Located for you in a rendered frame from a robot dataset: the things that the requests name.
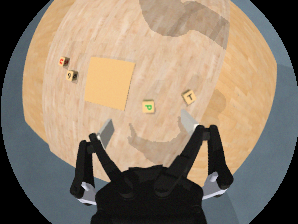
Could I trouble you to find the tan flat mat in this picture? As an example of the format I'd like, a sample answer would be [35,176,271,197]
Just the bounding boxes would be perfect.
[84,57,135,111]

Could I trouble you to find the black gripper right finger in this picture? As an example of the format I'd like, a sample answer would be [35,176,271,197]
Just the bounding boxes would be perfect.
[154,109,234,200]

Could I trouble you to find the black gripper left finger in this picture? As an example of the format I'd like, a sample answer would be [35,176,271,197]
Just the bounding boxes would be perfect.
[70,118,136,206]

